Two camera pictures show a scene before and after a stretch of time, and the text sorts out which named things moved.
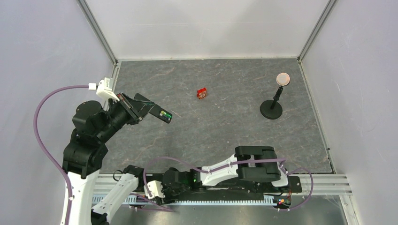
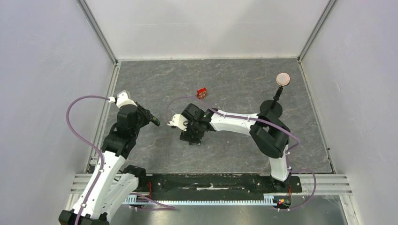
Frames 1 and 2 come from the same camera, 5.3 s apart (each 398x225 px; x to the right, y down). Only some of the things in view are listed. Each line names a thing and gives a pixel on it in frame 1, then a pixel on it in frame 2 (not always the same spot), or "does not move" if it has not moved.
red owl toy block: [202, 93] does not move
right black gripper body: [164, 190] → [189, 133]
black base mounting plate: [164, 185] does not move
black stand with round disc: [271, 109] does not move
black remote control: [161, 113] → [155, 120]
